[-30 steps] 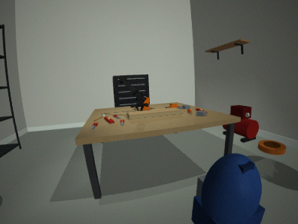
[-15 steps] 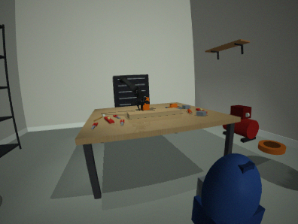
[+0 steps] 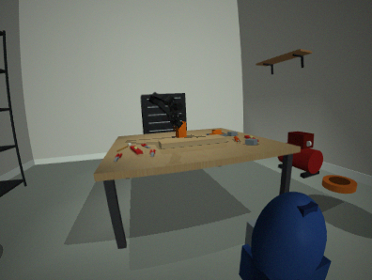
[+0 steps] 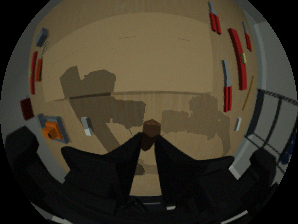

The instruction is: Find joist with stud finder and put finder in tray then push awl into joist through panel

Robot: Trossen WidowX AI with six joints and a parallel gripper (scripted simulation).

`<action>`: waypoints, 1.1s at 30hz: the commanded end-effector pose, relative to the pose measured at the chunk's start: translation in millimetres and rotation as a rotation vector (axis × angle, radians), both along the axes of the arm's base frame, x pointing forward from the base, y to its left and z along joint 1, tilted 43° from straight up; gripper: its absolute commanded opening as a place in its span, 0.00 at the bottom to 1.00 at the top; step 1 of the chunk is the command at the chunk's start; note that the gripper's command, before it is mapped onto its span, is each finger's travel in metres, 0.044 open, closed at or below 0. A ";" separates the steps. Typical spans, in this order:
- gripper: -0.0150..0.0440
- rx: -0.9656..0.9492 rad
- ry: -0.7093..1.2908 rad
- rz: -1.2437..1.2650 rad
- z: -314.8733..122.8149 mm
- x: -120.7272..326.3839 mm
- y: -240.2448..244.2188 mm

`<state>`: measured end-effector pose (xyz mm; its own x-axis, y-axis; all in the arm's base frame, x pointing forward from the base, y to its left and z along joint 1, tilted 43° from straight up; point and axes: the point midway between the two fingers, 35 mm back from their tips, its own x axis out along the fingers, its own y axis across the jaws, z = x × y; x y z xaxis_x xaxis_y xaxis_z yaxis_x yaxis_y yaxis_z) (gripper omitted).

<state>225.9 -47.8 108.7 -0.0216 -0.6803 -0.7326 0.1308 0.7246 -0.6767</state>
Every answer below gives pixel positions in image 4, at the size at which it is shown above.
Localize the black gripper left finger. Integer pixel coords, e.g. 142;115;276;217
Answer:
61;132;142;206

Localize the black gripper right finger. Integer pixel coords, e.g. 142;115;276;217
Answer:
154;135;234;208

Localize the orange-handled awl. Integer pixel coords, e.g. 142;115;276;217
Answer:
35;51;44;81

